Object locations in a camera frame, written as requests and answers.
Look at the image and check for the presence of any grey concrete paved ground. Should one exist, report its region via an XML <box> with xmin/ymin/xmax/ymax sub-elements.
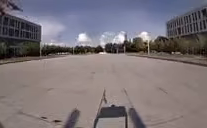
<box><xmin>0</xmin><ymin>53</ymin><xmax>207</xmax><ymax>128</ymax></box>

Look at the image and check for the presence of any robot's own part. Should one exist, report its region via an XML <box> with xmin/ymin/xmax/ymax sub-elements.
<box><xmin>63</xmin><ymin>108</ymin><xmax>81</xmax><ymax>128</ymax></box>
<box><xmin>128</xmin><ymin>107</ymin><xmax>147</xmax><ymax>128</ymax></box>

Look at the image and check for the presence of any row of trees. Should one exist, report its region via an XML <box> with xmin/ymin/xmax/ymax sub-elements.
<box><xmin>0</xmin><ymin>40</ymin><xmax>105</xmax><ymax>62</ymax></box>
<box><xmin>104</xmin><ymin>34</ymin><xmax>207</xmax><ymax>57</ymax></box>

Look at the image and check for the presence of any grass verge with kerb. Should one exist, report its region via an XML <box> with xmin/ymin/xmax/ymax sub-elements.
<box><xmin>127</xmin><ymin>52</ymin><xmax>207</xmax><ymax>69</ymax></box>

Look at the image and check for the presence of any verge strip with kerb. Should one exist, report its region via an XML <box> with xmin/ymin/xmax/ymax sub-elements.
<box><xmin>0</xmin><ymin>53</ymin><xmax>72</xmax><ymax>67</ymax></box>

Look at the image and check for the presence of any dark glass office building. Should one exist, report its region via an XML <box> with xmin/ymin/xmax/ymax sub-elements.
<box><xmin>0</xmin><ymin>13</ymin><xmax>43</xmax><ymax>51</ymax></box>

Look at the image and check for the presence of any pale multi-storey building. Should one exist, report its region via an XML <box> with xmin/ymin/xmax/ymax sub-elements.
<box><xmin>166</xmin><ymin>4</ymin><xmax>207</xmax><ymax>40</ymax></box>

